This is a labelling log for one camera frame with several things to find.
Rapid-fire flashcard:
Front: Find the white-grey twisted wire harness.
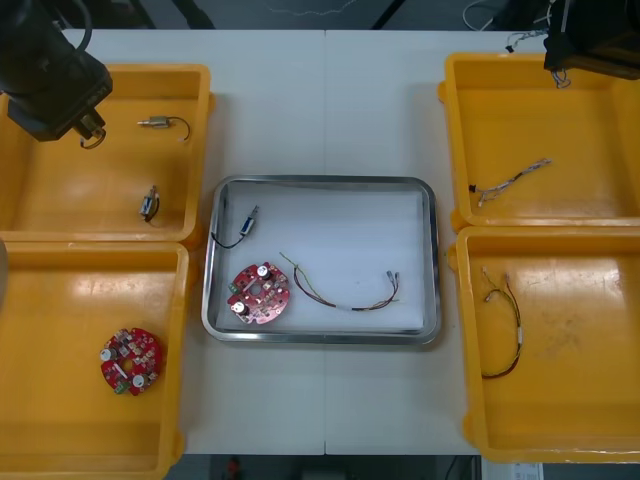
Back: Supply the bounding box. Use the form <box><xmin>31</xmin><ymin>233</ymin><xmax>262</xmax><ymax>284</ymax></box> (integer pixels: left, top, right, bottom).
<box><xmin>504</xmin><ymin>28</ymin><xmax>571</xmax><ymax>90</ymax></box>
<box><xmin>467</xmin><ymin>158</ymin><xmax>554</xmax><ymax>206</ymax></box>

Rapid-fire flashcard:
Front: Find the round red circuit board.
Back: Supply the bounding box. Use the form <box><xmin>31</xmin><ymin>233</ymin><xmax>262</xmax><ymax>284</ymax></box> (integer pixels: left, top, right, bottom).
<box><xmin>98</xmin><ymin>327</ymin><xmax>164</xmax><ymax>397</ymax></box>
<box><xmin>227</xmin><ymin>260</ymin><xmax>293</xmax><ymax>326</ymax></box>

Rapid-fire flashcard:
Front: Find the red-black green-yellow wire harness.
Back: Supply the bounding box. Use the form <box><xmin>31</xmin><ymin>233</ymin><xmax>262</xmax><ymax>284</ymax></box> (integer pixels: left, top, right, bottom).
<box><xmin>278</xmin><ymin>251</ymin><xmax>401</xmax><ymax>314</ymax></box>
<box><xmin>479</xmin><ymin>267</ymin><xmax>525</xmax><ymax>379</ymax></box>

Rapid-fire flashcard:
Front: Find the white cable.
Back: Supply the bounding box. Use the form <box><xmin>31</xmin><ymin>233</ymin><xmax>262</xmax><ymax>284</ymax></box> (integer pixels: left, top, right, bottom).
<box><xmin>461</xmin><ymin>0</ymin><xmax>501</xmax><ymax>32</ymax></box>

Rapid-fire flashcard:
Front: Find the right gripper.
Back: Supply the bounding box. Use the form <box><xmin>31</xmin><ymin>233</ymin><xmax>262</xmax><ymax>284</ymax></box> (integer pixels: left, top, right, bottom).
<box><xmin>542</xmin><ymin>19</ymin><xmax>640</xmax><ymax>81</ymax></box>

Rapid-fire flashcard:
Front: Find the yellow-orange plastic bin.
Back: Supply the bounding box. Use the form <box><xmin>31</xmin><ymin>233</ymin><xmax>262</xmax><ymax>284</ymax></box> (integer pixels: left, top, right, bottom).
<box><xmin>0</xmin><ymin>63</ymin><xmax>219</xmax><ymax>245</ymax></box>
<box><xmin>436</xmin><ymin>52</ymin><xmax>640</xmax><ymax>232</ymax></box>
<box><xmin>0</xmin><ymin>241</ymin><xmax>199</xmax><ymax>476</ymax></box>
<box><xmin>446</xmin><ymin>225</ymin><xmax>640</xmax><ymax>464</ymax></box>

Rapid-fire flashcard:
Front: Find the white sheet liner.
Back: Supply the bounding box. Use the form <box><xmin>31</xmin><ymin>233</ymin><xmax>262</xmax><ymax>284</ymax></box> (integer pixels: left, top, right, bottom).
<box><xmin>219</xmin><ymin>187</ymin><xmax>424</xmax><ymax>331</ymax></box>

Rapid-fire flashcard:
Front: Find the metal solenoid with black cable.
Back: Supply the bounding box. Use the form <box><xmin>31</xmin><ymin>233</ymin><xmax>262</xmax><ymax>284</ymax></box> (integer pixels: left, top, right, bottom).
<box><xmin>77</xmin><ymin>114</ymin><xmax>107</xmax><ymax>150</ymax></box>
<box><xmin>138</xmin><ymin>116</ymin><xmax>193</xmax><ymax>146</ymax></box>

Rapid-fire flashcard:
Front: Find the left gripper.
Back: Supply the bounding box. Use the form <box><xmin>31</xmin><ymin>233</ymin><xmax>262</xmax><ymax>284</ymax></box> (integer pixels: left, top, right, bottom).
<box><xmin>7</xmin><ymin>47</ymin><xmax>114</xmax><ymax>145</ymax></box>

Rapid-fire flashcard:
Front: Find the steel tray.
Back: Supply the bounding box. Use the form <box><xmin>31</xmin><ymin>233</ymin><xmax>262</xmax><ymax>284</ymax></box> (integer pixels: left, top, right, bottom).
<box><xmin>201</xmin><ymin>174</ymin><xmax>441</xmax><ymax>346</ymax></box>

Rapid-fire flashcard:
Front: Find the blue label solenoid with cable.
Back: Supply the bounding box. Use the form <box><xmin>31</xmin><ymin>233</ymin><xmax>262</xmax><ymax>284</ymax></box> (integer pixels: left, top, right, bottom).
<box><xmin>138</xmin><ymin>184</ymin><xmax>162</xmax><ymax>229</ymax></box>
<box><xmin>209</xmin><ymin>203</ymin><xmax>261</xmax><ymax>250</ymax></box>

